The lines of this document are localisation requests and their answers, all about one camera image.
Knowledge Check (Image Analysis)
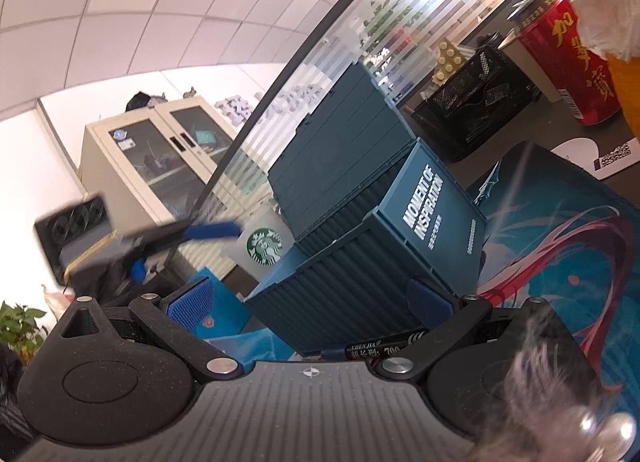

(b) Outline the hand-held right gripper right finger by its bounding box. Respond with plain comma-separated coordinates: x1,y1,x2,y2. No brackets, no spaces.
375,278,566,383

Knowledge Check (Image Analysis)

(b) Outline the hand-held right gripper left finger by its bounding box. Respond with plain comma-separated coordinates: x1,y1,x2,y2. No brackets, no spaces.
47,277,246,383

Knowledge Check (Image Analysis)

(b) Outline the teal folding storage box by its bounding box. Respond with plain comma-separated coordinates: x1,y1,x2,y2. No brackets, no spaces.
242,62,488,359

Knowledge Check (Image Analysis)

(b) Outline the black marker with blue end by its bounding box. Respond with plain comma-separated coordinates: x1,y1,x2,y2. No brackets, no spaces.
320,327,431,360

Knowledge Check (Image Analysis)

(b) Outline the blue paper bag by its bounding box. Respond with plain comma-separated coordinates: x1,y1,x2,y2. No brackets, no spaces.
190,267,281,363

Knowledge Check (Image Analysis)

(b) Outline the frosted plastic cup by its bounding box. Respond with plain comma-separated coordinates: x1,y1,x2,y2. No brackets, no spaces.
222,204,296,283

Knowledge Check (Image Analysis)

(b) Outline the beige glass door cabinet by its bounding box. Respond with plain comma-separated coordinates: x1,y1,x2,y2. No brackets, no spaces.
80,94,241,227

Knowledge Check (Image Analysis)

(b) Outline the green potted plant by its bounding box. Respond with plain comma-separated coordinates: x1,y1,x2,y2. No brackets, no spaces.
0,299,48,368

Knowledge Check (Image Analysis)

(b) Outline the printed gaming mouse mat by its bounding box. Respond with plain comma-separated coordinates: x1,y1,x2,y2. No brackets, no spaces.
465,139,640,443

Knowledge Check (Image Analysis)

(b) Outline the black mesh basket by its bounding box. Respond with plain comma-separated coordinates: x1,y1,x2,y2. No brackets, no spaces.
410,44,543,163

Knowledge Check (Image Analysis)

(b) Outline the white card with black print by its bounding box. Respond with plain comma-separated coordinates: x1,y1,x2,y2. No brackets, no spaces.
550,134,636,180

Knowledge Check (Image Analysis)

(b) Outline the green plant behind glass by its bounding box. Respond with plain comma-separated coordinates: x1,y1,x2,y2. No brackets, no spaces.
365,0,408,50

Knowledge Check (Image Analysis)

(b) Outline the red drink can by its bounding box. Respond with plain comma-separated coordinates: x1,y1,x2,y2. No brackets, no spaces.
507,0,623,127

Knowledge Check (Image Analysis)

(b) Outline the orange container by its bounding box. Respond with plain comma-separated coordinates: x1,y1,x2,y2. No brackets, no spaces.
605,49,640,137

